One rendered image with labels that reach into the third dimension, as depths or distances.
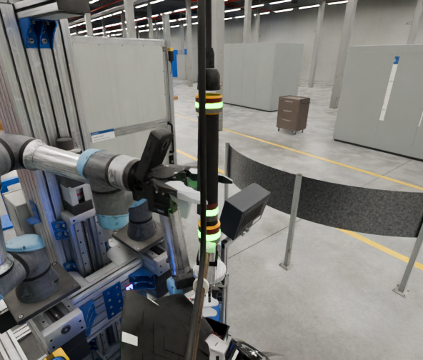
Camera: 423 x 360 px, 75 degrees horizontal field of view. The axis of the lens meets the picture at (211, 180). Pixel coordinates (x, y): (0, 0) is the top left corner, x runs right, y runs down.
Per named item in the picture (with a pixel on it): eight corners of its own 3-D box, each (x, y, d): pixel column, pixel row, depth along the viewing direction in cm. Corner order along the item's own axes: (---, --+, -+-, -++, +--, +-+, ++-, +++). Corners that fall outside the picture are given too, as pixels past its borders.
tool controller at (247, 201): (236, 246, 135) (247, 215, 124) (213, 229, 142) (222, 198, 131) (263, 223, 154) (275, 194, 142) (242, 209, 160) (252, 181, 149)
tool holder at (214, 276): (224, 293, 54) (226, 253, 50) (188, 291, 54) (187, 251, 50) (226, 262, 62) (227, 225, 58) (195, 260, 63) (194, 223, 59)
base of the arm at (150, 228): (121, 232, 143) (118, 216, 139) (145, 220, 153) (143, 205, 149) (138, 244, 134) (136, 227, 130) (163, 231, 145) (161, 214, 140)
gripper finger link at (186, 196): (208, 226, 48) (179, 205, 55) (208, 196, 45) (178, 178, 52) (193, 233, 46) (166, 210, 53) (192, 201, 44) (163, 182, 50)
